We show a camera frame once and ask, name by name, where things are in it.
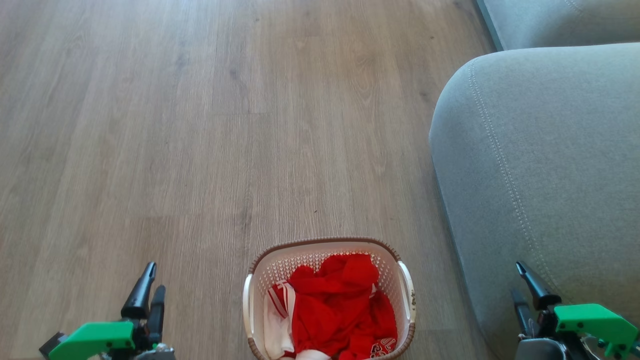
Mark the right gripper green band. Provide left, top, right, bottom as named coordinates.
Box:
left=510, top=261, right=640, bottom=360

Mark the grey fabric sofa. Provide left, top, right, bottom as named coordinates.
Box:
left=429, top=0, right=640, bottom=360

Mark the white woven plastic laundry basket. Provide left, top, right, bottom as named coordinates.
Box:
left=242, top=236, right=417, bottom=360

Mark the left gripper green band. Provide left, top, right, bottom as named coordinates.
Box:
left=40, top=261, right=176, bottom=360

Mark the white garment with red stripes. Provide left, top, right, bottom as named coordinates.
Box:
left=263, top=281, right=332, bottom=360

